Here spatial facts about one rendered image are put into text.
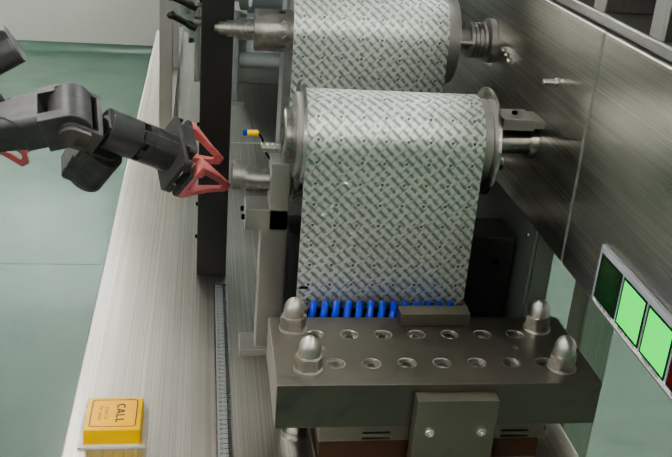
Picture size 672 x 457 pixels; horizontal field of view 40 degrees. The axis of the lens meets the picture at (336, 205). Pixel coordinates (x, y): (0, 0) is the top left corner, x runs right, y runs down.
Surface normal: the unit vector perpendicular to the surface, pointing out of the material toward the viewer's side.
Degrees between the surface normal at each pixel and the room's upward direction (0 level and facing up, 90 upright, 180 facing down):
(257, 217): 90
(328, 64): 92
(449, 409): 90
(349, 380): 0
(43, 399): 0
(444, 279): 90
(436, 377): 0
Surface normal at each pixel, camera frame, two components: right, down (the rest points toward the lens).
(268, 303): 0.13, 0.39
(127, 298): 0.07, -0.92
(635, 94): -0.99, -0.02
